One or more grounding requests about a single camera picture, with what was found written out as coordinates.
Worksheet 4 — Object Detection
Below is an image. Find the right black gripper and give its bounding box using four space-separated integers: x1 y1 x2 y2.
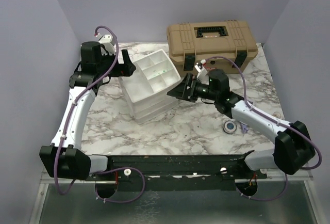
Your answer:
167 72 219 103

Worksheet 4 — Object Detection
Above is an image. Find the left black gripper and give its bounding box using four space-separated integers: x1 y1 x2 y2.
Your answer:
98 49 137 77

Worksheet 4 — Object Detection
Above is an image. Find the white plastic drawer organizer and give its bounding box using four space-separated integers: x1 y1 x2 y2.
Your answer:
119 49 181 124

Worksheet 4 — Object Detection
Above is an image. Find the purple eyelash curler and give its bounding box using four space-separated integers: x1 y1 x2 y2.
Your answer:
240 122 249 134

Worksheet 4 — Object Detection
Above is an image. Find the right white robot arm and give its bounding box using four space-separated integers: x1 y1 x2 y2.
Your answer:
167 69 316 178

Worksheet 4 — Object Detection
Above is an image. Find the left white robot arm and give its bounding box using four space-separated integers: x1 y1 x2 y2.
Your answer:
39 41 136 180

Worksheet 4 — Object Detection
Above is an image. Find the round compact with lid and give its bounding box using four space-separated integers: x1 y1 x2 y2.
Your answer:
223 120 237 134

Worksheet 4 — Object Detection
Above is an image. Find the tan plastic toolbox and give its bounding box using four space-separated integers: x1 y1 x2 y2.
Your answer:
167 20 258 77

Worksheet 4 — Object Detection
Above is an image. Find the small gold trinket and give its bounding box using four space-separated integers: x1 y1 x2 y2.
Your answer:
273 112 281 118

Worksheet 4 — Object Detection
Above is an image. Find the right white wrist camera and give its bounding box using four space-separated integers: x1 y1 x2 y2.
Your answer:
195 59 208 83

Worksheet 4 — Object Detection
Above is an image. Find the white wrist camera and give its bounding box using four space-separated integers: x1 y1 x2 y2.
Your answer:
98 34 116 54
195 59 208 83

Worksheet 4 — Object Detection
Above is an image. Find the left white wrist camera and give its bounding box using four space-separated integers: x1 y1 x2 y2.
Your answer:
98 34 116 54

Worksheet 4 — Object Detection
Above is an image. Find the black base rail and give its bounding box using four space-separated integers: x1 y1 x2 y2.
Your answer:
88 154 267 191

